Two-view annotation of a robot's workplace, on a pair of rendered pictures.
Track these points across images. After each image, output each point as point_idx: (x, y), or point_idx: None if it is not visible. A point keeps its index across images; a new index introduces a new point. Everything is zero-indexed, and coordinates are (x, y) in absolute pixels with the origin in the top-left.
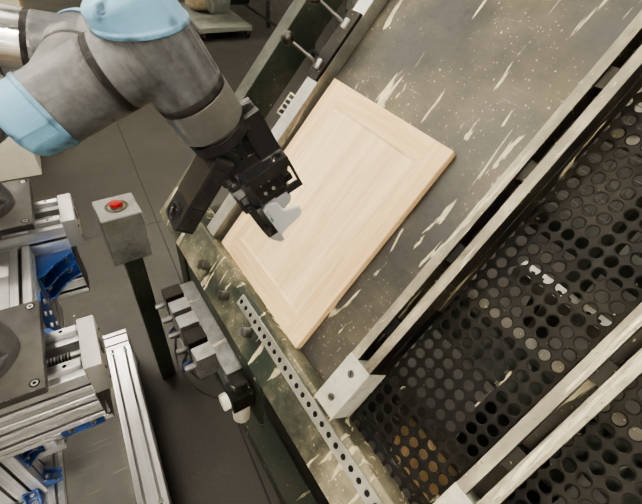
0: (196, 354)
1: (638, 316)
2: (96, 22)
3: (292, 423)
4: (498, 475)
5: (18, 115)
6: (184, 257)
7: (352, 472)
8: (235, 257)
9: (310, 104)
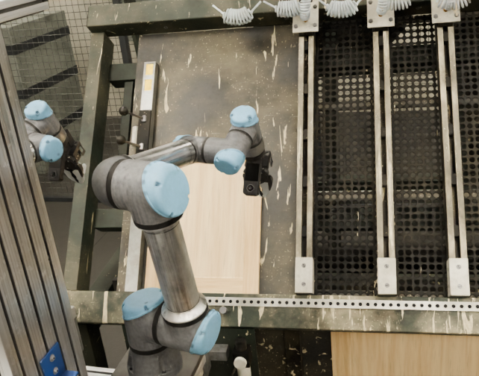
0: None
1: (378, 155)
2: (248, 122)
3: (292, 321)
4: (386, 245)
5: (238, 157)
6: (92, 348)
7: (339, 304)
8: None
9: None
